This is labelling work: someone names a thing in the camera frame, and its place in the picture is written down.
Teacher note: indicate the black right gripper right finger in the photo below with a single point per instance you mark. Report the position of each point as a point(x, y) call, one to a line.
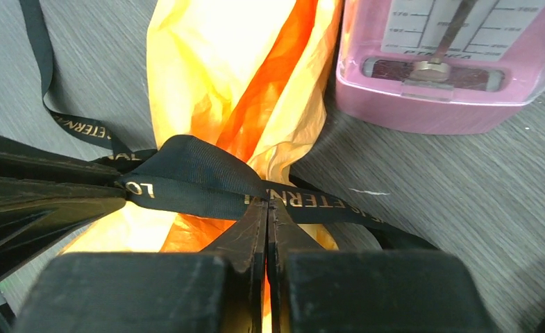
point(318, 290)

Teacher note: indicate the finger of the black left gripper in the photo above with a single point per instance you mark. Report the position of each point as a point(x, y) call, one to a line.
point(21, 161)
point(35, 215)

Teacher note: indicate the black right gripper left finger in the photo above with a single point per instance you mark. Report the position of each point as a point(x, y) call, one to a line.
point(216, 290)

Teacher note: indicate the black printed ribbon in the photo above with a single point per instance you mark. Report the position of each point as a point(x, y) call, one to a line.
point(188, 192)

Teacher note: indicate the orange flower bouquet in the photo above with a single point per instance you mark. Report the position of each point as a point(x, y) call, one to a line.
point(246, 76)

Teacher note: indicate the pink metronome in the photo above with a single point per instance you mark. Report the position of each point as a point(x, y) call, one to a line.
point(440, 67)

